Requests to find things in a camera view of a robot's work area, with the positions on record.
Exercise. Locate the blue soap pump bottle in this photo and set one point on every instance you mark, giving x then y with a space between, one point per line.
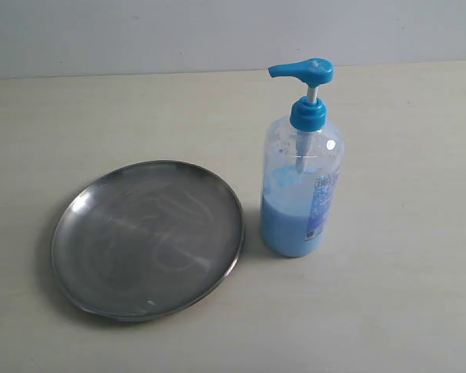
302 156

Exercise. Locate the round stainless steel plate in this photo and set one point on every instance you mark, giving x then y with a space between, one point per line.
147 240

